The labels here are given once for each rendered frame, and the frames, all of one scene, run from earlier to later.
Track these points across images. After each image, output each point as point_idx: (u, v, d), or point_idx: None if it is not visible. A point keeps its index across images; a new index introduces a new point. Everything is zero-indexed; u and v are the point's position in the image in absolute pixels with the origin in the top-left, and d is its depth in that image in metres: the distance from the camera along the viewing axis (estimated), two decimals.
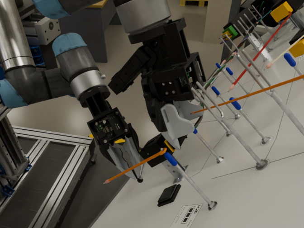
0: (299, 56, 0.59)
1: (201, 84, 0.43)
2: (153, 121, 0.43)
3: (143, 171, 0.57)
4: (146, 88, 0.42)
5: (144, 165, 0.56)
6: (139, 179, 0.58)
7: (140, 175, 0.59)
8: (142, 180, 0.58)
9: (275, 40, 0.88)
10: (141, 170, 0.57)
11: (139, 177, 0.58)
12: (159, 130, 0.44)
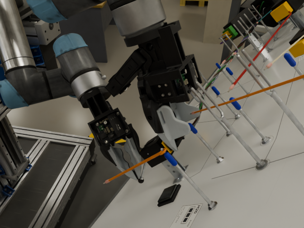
0: (299, 56, 0.59)
1: (196, 86, 0.43)
2: (149, 122, 0.43)
3: (143, 171, 0.57)
4: (142, 90, 0.43)
5: (144, 165, 0.56)
6: (140, 180, 0.58)
7: (140, 176, 0.59)
8: (142, 180, 0.58)
9: (275, 40, 0.88)
10: (142, 171, 0.57)
11: (140, 177, 0.58)
12: (156, 131, 0.44)
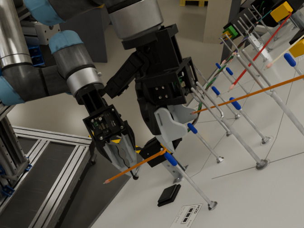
0: (299, 56, 0.59)
1: (193, 88, 0.43)
2: (147, 124, 0.44)
3: (140, 168, 0.57)
4: (140, 92, 0.43)
5: None
6: (135, 177, 0.59)
7: (135, 173, 0.59)
8: (137, 177, 0.59)
9: (275, 40, 0.88)
10: (138, 168, 0.57)
11: (135, 174, 0.58)
12: (153, 133, 0.45)
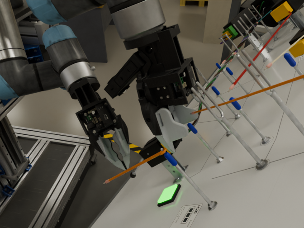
0: (299, 56, 0.59)
1: (195, 88, 0.43)
2: (148, 125, 0.44)
3: (137, 167, 0.57)
4: (141, 92, 0.43)
5: (140, 162, 0.56)
6: (132, 175, 0.59)
7: (133, 171, 0.59)
8: (135, 175, 0.59)
9: (275, 40, 0.88)
10: (136, 167, 0.57)
11: (132, 172, 0.58)
12: (154, 133, 0.45)
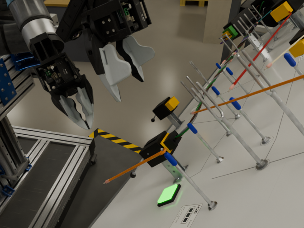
0: (299, 56, 0.59)
1: (144, 25, 0.42)
2: (90, 59, 0.41)
3: (137, 167, 0.57)
4: (87, 28, 0.42)
5: (140, 162, 0.56)
6: (132, 175, 0.59)
7: (133, 171, 0.59)
8: (135, 175, 0.59)
9: (275, 40, 0.88)
10: (136, 167, 0.57)
11: (132, 172, 0.58)
12: (97, 72, 0.42)
